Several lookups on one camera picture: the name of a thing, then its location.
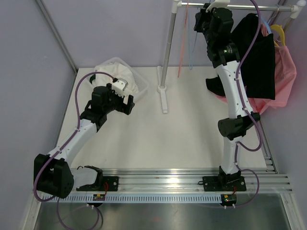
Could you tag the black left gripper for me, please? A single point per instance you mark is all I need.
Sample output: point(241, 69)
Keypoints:
point(123, 108)

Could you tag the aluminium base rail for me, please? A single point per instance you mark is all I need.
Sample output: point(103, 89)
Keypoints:
point(186, 180)

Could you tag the white slotted cable duct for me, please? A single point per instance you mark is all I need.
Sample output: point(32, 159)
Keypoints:
point(143, 198)

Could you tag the metal clothes rack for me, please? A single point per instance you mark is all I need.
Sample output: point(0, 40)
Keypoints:
point(176, 4)

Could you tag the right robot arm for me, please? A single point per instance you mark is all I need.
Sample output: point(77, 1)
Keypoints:
point(216, 25)

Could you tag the green and white raglan shirt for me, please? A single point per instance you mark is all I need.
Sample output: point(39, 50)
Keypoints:
point(92, 78)

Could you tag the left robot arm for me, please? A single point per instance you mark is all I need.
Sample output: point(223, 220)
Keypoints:
point(52, 172)

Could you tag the white plastic basket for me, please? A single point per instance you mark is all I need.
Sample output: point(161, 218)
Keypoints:
point(140, 81)

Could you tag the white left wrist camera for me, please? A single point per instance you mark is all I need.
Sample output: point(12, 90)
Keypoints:
point(119, 86)

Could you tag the pink t shirt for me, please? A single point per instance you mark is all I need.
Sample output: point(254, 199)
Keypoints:
point(285, 75)

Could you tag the black t shirt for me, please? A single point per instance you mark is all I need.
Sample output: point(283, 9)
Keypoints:
point(258, 69)

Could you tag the white tank top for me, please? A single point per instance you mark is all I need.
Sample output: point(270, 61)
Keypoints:
point(116, 70)

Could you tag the yellow hanger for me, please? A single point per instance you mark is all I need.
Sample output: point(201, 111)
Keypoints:
point(281, 33)

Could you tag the aluminium corner frame post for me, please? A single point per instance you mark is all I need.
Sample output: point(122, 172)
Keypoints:
point(51, 25)

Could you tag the pink wire hanger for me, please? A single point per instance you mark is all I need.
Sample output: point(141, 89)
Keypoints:
point(183, 40)

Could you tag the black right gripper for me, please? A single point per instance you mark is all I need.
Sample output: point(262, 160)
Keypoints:
point(200, 17)

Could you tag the light blue hanger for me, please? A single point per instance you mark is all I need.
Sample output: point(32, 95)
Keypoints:
point(191, 49)

